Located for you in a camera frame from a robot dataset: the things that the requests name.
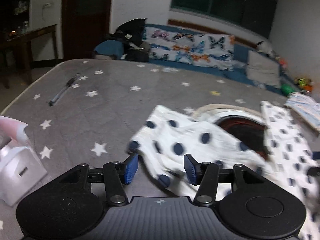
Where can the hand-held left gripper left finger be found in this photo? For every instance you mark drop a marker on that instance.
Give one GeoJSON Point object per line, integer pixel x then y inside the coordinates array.
{"type": "Point", "coordinates": [132, 168]}

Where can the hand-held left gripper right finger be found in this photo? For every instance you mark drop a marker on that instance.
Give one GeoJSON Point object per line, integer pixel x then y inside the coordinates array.
{"type": "Point", "coordinates": [190, 170]}

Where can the white navy polka dot pants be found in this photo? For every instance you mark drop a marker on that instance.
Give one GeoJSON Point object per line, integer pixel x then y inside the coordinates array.
{"type": "Point", "coordinates": [200, 135]}

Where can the round black induction cooker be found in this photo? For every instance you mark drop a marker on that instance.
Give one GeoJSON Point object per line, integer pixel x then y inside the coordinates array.
{"type": "Point", "coordinates": [237, 127]}

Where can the white cloth with small squares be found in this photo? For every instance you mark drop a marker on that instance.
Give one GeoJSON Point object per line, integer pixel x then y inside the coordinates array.
{"type": "Point", "coordinates": [287, 142]}

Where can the ballpoint pen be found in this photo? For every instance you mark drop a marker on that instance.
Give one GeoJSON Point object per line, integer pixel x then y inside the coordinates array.
{"type": "Point", "coordinates": [62, 91]}

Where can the blue sofa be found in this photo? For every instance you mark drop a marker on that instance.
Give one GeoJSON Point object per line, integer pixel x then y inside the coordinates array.
{"type": "Point", "coordinates": [236, 74]}

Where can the white cardboard box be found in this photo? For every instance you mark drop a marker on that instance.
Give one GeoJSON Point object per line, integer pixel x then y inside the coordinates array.
{"type": "Point", "coordinates": [17, 167]}

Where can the butterfly print pillow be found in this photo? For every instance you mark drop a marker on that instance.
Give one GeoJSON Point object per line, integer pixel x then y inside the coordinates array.
{"type": "Point", "coordinates": [162, 40]}
{"type": "Point", "coordinates": [215, 52]}

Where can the grey pillow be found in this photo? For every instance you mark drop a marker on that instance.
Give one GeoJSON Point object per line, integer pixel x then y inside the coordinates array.
{"type": "Point", "coordinates": [262, 67]}

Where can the green ball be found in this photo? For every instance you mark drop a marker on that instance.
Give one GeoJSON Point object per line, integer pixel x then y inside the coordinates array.
{"type": "Point", "coordinates": [286, 88]}

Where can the folded striped cloth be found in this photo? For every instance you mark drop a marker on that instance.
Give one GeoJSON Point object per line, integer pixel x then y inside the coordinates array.
{"type": "Point", "coordinates": [305, 112]}

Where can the black bag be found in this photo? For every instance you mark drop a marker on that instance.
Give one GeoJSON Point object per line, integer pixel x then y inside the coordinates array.
{"type": "Point", "coordinates": [132, 30]}

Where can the yellow green toy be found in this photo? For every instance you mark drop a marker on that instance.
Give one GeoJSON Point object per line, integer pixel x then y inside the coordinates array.
{"type": "Point", "coordinates": [302, 81]}

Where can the white and black plush toy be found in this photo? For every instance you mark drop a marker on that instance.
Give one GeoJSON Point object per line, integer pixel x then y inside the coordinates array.
{"type": "Point", "coordinates": [263, 47]}

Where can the orange toy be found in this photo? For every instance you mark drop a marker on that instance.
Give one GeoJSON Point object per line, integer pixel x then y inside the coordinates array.
{"type": "Point", "coordinates": [309, 88]}

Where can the dark wooden door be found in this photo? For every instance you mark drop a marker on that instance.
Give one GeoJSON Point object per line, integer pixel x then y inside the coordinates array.
{"type": "Point", "coordinates": [87, 17]}

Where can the dark wooden desk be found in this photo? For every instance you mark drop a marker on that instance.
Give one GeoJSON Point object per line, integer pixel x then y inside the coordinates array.
{"type": "Point", "coordinates": [37, 32]}

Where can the window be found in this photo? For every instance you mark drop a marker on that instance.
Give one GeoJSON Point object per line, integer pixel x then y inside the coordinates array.
{"type": "Point", "coordinates": [225, 2]}

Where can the dark shelf cabinet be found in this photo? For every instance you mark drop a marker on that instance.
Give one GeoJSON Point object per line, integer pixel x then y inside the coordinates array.
{"type": "Point", "coordinates": [15, 5]}

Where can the white wall socket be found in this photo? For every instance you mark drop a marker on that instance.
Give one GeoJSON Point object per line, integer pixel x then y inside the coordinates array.
{"type": "Point", "coordinates": [48, 5]}

